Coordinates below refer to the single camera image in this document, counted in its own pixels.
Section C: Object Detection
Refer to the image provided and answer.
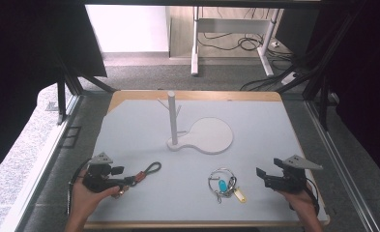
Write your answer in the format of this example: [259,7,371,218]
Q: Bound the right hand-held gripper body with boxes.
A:
[264,154,325,195]

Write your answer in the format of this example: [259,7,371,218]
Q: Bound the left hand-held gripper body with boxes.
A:
[81,152,123,194]

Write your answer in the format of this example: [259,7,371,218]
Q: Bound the brown strap keychain dark loop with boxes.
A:
[113,161,162,199]

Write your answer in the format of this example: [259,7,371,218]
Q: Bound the person's right hand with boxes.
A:
[276,185,321,220]

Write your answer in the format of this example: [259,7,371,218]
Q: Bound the person's left hand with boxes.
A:
[69,178,122,221]

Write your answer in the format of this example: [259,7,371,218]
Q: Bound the yellow key tag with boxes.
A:
[232,187,248,204]

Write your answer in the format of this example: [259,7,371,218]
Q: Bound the white key rack stand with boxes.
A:
[157,90,235,156]

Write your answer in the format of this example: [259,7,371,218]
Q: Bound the white power strip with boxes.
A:
[280,71,299,87]

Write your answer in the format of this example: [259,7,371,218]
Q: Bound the black curtain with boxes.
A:
[0,0,108,187]
[307,0,380,189]

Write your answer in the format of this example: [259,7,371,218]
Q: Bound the white panel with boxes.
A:
[85,4,171,54]

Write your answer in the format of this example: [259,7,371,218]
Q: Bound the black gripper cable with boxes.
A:
[66,158,93,217]
[305,177,321,217]

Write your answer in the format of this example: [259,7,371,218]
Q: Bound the silver key ring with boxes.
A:
[208,167,238,195]

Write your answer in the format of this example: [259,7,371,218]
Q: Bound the aluminium rail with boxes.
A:
[305,100,380,232]
[0,94,84,232]

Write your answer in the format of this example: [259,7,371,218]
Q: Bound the black metal frame strut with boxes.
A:
[55,52,118,126]
[276,9,364,131]

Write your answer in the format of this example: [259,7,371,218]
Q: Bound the black floor cables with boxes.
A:
[196,30,311,92]

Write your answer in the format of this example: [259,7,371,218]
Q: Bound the white desk frame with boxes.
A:
[190,6,282,77]

